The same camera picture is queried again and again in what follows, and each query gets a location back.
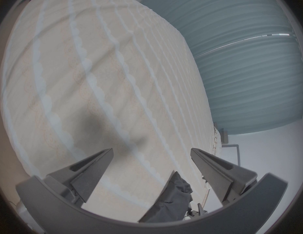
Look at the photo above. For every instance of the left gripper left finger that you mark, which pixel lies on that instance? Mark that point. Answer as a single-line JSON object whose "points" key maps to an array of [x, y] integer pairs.
{"points": [[93, 172]]}

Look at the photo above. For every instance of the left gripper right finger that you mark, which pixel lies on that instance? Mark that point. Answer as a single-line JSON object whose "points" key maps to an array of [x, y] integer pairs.
{"points": [[215, 174]]}

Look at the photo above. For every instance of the black T-shirt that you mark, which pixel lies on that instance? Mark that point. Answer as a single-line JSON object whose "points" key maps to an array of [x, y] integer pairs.
{"points": [[173, 199]]}

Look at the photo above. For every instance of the bed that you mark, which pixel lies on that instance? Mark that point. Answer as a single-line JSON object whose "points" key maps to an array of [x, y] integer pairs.
{"points": [[105, 82]]}

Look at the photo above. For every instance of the white printed pillow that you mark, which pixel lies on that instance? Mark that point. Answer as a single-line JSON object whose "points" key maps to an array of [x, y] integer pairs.
{"points": [[217, 140]]}

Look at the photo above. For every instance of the grey bedside table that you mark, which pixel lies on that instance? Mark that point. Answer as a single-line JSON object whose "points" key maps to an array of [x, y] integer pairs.
{"points": [[224, 135]]}

